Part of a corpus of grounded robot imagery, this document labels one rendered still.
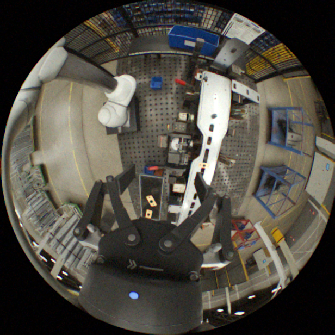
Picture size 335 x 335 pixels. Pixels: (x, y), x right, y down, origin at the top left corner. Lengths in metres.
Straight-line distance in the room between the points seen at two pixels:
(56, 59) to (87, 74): 0.19
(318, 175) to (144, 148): 8.41
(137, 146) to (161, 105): 0.46
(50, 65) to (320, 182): 8.57
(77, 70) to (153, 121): 0.74
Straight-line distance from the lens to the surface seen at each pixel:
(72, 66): 0.49
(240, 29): 0.94
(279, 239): 7.53
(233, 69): 0.85
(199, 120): 0.66
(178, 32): 0.97
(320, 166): 8.13
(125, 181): 0.17
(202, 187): 0.16
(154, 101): 0.99
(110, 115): 0.70
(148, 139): 0.97
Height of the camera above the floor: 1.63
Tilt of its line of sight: 69 degrees down
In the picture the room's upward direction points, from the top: 173 degrees counter-clockwise
